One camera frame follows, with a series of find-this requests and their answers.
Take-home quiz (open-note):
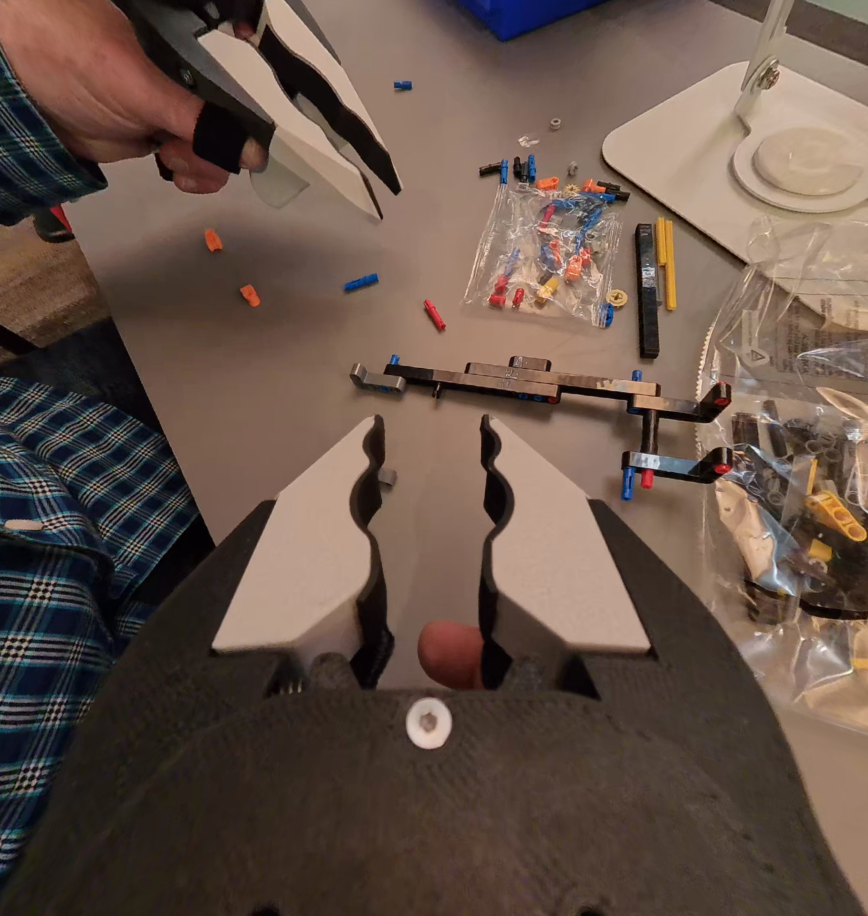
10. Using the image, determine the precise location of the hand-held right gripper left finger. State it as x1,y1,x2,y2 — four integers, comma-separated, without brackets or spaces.
210,414,395,691

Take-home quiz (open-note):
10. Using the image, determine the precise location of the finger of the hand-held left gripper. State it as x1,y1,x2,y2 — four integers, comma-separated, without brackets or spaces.
258,0,405,198
198,25,385,221

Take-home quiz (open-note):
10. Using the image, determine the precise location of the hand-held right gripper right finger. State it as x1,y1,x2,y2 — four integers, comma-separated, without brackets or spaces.
478,414,654,691

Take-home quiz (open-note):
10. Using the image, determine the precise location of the black lego beam assembly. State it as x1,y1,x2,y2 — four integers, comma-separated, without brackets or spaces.
349,354,734,500

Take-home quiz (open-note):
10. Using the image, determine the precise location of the person's left forearm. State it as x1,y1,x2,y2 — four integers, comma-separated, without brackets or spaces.
0,0,109,233

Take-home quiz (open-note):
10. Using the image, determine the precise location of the clear bag of lego pieces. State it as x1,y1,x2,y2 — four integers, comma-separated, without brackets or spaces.
462,182,624,330

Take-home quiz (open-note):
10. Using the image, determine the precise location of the long black lego beam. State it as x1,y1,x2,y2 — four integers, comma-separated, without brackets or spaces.
635,222,661,360

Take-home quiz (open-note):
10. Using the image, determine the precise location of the person's left hand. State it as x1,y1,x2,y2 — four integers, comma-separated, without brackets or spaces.
0,0,270,196

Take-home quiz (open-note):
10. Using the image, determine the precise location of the person's right hand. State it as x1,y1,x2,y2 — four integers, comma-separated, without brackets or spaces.
417,620,486,691

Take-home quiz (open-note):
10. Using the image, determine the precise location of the blue box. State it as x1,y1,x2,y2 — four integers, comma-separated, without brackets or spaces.
451,0,621,42

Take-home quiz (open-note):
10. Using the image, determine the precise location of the person's blue plaid shirt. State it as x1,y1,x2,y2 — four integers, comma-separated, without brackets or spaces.
0,375,200,913

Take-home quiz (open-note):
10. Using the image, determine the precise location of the clear bag of black parts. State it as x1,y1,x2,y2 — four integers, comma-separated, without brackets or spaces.
709,390,868,624

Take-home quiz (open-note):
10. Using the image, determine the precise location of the clear printed plastic bag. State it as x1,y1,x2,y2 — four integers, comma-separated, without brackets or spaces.
699,215,868,409

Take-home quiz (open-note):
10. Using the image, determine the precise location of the white stand base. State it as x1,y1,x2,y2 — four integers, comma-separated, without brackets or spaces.
602,0,868,316

